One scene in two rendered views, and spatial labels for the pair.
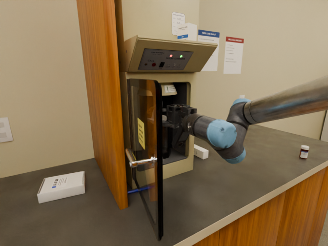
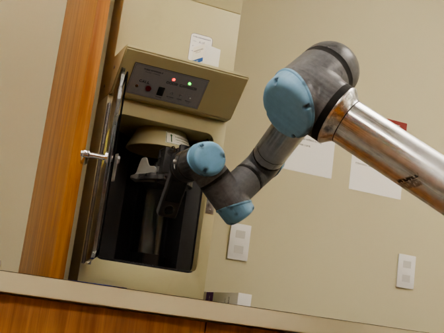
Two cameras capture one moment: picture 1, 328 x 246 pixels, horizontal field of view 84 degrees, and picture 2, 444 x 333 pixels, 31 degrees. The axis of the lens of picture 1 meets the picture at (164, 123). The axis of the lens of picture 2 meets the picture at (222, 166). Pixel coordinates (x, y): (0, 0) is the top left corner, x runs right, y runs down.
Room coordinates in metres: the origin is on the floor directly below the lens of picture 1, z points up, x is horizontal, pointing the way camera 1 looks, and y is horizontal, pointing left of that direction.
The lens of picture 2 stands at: (-1.16, -0.46, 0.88)
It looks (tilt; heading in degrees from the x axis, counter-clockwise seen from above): 12 degrees up; 9
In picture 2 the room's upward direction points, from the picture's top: 8 degrees clockwise
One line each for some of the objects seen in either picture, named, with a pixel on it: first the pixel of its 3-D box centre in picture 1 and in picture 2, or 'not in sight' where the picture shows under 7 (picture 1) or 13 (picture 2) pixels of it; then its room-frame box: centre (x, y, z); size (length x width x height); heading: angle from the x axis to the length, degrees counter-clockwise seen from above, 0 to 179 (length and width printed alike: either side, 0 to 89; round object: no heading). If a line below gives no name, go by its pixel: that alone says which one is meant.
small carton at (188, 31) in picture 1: (187, 34); (205, 59); (0.72, -0.09, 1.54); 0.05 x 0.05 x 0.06; 46
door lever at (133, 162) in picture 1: (137, 156); (92, 158); (0.43, 0.07, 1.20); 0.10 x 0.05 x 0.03; 20
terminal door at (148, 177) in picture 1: (142, 148); (103, 170); (0.50, 0.06, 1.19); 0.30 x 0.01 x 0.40; 20
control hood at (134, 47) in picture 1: (173, 57); (179, 84); (0.69, -0.03, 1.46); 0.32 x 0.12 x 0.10; 120
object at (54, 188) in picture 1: (64, 185); not in sight; (0.66, 0.41, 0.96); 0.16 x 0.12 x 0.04; 112
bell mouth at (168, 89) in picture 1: (157, 87); (160, 142); (0.83, 0.03, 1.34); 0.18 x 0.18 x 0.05
